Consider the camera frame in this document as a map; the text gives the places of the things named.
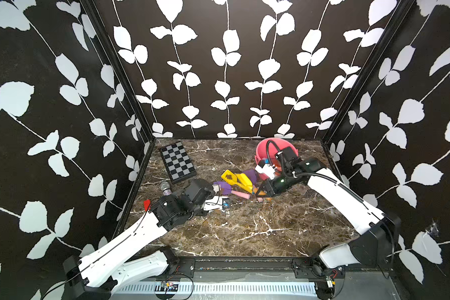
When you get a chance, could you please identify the black white checkerboard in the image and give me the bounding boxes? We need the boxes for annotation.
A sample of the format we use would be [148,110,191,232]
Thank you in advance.
[159,141,197,185]

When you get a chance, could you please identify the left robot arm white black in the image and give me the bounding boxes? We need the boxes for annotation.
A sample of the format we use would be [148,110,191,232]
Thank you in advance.
[63,179,220,300]

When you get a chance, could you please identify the yellow trowel yellow handle upper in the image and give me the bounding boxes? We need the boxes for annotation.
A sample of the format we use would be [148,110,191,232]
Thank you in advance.
[221,170,253,194]

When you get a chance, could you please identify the purple trowel pink handle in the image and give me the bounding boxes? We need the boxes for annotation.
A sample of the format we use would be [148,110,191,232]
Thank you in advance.
[242,169,258,185]
[212,181,251,200]

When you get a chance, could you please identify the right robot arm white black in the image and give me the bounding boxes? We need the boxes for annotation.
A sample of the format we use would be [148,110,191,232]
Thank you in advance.
[256,141,401,275]

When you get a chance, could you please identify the black front rail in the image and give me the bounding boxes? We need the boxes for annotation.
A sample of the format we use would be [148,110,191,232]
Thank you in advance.
[162,256,393,281]

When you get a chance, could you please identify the pink plastic bucket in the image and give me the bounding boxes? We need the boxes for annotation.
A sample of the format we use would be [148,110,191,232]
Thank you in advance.
[254,137,301,173]

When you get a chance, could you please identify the white slotted cable duct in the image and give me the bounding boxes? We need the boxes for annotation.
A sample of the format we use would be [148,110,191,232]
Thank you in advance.
[116,281,317,298]

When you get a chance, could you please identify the small red block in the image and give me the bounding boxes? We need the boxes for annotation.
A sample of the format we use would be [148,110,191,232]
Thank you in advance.
[143,199,151,212]

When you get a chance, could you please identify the purple glitter cylinder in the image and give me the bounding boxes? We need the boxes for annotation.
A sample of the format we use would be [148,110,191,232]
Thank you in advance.
[160,181,173,196]

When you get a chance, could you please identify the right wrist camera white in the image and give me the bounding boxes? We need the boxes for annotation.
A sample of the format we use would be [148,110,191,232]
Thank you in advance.
[255,159,276,180]

